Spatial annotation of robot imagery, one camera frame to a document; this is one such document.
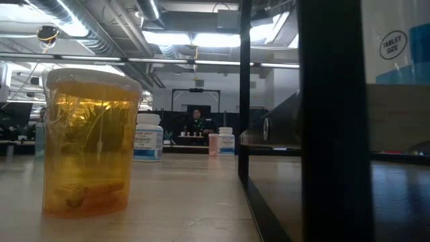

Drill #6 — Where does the large amber pill bottle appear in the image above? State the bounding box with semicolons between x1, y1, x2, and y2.
42;68;143;219

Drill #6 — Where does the small background wooden shelf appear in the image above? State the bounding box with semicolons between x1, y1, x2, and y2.
177;131;205;139

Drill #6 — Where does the small pink pill bottle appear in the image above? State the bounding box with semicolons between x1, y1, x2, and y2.
208;133;220;157

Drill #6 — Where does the background wooden table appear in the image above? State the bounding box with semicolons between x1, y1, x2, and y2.
163;143;210;149

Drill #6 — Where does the long ceiling light strip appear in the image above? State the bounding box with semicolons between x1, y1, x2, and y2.
0;52;300;70

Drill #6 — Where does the bright ceiling lamp panel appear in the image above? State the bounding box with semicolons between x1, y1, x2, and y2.
193;32;241;48
142;30;191;46

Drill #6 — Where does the bright ceiling skylight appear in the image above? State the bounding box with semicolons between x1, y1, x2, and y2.
250;11;300;48

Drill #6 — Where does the grey ceiling unit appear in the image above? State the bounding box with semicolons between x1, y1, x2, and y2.
216;9;240;30

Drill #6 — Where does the clear small cup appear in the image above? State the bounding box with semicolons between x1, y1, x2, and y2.
34;122;46;159

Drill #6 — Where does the dark background monitor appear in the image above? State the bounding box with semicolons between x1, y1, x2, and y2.
0;102;34;130

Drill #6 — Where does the black background rig frame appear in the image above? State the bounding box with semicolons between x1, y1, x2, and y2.
171;87;222;114

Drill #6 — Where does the black partition wall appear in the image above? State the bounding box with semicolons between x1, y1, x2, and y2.
134;109;269;154

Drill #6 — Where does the silver round ventilation duct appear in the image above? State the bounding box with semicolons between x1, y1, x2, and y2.
136;0;162;22

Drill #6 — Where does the silver spiral ventilation duct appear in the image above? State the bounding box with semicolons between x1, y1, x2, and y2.
28;0;127;58

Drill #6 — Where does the black ceiling camera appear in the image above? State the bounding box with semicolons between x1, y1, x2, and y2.
36;25;60;45

